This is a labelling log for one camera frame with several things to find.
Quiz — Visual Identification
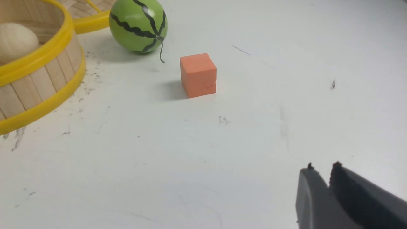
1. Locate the yellow woven steamer lid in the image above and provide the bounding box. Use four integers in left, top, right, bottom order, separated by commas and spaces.
58, 0, 116, 34

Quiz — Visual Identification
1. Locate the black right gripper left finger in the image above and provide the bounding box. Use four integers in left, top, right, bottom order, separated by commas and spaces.
295, 163, 362, 229

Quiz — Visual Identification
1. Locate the orange foam cube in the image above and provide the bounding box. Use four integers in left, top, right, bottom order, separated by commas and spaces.
179, 53, 217, 98

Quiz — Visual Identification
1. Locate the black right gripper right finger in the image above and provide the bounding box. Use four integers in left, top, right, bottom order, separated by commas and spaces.
329, 162, 406, 229

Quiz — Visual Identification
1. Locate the yellow bamboo steamer tray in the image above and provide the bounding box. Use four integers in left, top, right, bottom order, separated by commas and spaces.
0, 0, 87, 135

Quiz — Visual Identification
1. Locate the green watermelon toy ball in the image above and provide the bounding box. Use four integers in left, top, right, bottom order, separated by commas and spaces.
109, 0, 168, 63

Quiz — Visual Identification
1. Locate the cream bun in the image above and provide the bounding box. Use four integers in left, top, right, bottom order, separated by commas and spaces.
0, 22, 40, 64

